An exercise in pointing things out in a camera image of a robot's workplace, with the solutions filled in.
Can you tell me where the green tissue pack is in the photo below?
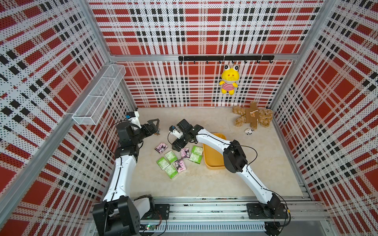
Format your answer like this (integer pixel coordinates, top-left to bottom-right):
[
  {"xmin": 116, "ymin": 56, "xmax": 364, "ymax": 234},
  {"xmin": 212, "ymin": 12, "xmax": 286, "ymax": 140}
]
[
  {"xmin": 192, "ymin": 146, "xmax": 203, "ymax": 155},
  {"xmin": 164, "ymin": 151, "xmax": 178, "ymax": 164},
  {"xmin": 164, "ymin": 165, "xmax": 178, "ymax": 179},
  {"xmin": 189, "ymin": 153, "xmax": 202, "ymax": 164},
  {"xmin": 157, "ymin": 157, "xmax": 170, "ymax": 170}
]

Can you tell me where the pink tissue pack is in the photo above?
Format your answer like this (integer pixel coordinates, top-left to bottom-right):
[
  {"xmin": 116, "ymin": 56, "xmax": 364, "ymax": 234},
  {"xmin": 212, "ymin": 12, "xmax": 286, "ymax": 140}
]
[
  {"xmin": 174, "ymin": 159, "xmax": 187, "ymax": 173},
  {"xmin": 155, "ymin": 142, "xmax": 168, "ymax": 154},
  {"xmin": 181, "ymin": 148, "xmax": 191, "ymax": 159}
]

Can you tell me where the yellow plastic storage box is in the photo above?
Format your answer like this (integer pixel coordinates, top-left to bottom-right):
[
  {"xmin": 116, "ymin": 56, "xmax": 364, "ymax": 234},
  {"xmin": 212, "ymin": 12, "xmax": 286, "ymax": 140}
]
[{"xmin": 203, "ymin": 143, "xmax": 225, "ymax": 170}]

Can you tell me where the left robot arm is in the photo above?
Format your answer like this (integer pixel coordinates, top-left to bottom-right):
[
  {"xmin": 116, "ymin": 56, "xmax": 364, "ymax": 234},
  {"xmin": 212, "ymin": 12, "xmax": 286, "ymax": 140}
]
[{"xmin": 93, "ymin": 118, "xmax": 159, "ymax": 236}]

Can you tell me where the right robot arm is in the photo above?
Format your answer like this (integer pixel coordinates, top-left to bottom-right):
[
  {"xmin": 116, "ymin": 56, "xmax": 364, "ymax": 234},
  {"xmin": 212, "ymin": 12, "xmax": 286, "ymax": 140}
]
[{"xmin": 169, "ymin": 119, "xmax": 291, "ymax": 219}]

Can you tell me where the green tissue pack bottom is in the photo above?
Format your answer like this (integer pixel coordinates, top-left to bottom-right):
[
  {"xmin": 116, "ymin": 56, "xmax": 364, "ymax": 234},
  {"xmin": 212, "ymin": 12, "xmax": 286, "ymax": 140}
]
[{"xmin": 164, "ymin": 165, "xmax": 178, "ymax": 179}]

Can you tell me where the small white spotted toy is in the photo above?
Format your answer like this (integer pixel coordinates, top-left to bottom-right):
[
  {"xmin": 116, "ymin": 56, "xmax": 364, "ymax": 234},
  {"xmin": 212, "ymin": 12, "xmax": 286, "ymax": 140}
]
[{"xmin": 244, "ymin": 128, "xmax": 254, "ymax": 135}]

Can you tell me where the brown teddy bear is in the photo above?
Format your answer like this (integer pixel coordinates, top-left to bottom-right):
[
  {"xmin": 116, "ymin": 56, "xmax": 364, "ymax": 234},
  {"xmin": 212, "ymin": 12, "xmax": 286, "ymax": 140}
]
[{"xmin": 232, "ymin": 101, "xmax": 273, "ymax": 130}]

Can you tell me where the yellow frog plush toy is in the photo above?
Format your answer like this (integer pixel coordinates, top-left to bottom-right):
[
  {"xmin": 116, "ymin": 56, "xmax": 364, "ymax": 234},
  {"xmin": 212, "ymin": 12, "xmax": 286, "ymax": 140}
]
[{"xmin": 219, "ymin": 65, "xmax": 240, "ymax": 95}]

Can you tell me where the green circuit board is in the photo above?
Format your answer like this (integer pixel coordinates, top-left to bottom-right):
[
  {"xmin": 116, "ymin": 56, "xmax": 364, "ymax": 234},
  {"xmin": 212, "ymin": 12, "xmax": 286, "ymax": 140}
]
[{"xmin": 140, "ymin": 224, "xmax": 158, "ymax": 232}]

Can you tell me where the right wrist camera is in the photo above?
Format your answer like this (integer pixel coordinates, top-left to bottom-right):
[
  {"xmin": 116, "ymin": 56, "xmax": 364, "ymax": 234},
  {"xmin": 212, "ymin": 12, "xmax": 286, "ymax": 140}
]
[{"xmin": 169, "ymin": 125, "xmax": 183, "ymax": 139}]

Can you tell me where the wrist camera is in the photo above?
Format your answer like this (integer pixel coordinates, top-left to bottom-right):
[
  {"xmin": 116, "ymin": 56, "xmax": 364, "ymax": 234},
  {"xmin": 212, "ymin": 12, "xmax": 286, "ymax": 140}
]
[
  {"xmin": 169, "ymin": 125, "xmax": 183, "ymax": 139},
  {"xmin": 126, "ymin": 111, "xmax": 141, "ymax": 128}
]

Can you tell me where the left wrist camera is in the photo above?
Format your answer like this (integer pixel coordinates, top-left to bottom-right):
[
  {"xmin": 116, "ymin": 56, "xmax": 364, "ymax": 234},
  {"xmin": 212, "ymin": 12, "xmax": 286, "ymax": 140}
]
[{"xmin": 126, "ymin": 111, "xmax": 141, "ymax": 128}]

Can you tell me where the white wire mesh basket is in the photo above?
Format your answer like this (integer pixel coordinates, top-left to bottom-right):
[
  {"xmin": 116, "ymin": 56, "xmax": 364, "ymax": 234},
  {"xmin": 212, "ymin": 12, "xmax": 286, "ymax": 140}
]
[{"xmin": 72, "ymin": 64, "xmax": 126, "ymax": 125}]

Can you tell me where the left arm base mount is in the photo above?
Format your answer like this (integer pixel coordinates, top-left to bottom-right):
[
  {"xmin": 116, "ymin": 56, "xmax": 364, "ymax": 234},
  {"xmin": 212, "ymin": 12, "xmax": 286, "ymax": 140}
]
[{"xmin": 141, "ymin": 204, "xmax": 170, "ymax": 221}]

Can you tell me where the black hook rail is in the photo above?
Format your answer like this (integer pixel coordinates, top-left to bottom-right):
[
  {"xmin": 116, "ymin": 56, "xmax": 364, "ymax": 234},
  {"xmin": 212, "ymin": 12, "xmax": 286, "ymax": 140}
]
[{"xmin": 178, "ymin": 55, "xmax": 275, "ymax": 62}]

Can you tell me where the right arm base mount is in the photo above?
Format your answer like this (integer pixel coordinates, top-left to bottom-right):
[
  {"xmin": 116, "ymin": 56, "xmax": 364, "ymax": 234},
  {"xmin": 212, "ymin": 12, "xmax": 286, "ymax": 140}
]
[{"xmin": 246, "ymin": 203, "xmax": 289, "ymax": 220}]

